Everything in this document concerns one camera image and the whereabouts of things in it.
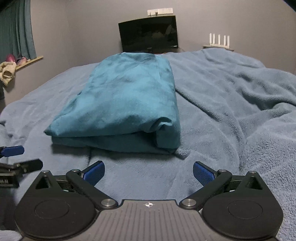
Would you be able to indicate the pink toy on sill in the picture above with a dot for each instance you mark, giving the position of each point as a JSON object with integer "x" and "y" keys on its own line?
{"x": 18, "y": 60}

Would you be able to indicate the black monitor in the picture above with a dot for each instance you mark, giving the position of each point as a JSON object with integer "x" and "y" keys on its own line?
{"x": 149, "y": 34}

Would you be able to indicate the wooden window sill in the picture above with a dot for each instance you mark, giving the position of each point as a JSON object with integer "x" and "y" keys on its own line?
{"x": 29, "y": 62}

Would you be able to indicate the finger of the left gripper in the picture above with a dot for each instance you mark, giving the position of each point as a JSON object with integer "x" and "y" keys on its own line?
{"x": 22, "y": 167}
{"x": 11, "y": 151}

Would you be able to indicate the blue fleece blanket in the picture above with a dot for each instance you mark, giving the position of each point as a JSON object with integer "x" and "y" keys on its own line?
{"x": 235, "y": 114}

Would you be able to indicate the teal curtain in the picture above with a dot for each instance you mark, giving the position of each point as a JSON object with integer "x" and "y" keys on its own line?
{"x": 16, "y": 31}

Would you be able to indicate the white wall power strip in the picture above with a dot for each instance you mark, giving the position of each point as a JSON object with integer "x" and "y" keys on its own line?
{"x": 161, "y": 11}

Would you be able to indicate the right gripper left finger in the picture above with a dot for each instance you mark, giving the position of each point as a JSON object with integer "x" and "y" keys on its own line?
{"x": 62, "y": 206}

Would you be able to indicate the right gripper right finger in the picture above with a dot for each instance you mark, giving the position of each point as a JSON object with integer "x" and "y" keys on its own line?
{"x": 236, "y": 207}

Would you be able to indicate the beige cloth on sill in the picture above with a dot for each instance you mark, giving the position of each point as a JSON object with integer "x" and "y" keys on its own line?
{"x": 7, "y": 72}

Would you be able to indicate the white wifi router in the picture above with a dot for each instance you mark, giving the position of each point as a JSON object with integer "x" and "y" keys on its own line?
{"x": 218, "y": 41}

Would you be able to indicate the teal zip jacket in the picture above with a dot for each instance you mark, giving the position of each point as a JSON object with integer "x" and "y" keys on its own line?
{"x": 128, "y": 105}

